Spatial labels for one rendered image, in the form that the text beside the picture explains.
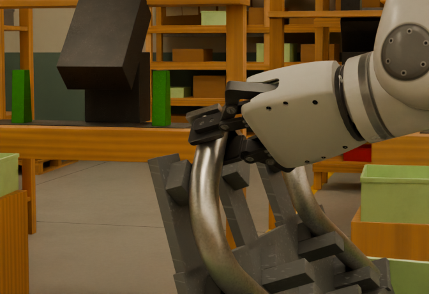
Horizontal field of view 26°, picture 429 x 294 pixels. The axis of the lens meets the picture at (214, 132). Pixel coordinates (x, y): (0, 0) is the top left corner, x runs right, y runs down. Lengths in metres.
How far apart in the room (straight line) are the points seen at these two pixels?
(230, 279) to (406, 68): 0.29
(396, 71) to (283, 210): 0.52
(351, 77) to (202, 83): 10.44
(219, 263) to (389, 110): 0.22
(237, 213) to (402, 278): 0.38
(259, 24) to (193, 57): 0.90
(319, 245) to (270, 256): 0.15
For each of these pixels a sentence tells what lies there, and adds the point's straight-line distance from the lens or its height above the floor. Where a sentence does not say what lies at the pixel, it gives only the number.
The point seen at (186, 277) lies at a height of 1.04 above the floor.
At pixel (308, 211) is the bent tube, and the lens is 1.23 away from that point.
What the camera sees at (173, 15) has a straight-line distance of 12.01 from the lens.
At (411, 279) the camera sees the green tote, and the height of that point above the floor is 0.93.
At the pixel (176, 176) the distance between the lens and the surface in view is 0.93.
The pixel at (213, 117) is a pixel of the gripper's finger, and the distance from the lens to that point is 0.94.
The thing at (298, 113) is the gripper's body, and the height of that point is 1.20.
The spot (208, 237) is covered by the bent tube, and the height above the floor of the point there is 1.08.
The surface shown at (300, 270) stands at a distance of 1.08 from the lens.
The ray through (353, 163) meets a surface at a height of 0.25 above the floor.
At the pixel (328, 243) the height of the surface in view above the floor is 1.01.
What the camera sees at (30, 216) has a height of 0.12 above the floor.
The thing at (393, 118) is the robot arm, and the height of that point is 1.20.
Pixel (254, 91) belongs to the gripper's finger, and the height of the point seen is 1.22.
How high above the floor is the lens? 1.26
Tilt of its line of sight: 5 degrees down
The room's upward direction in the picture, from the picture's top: straight up
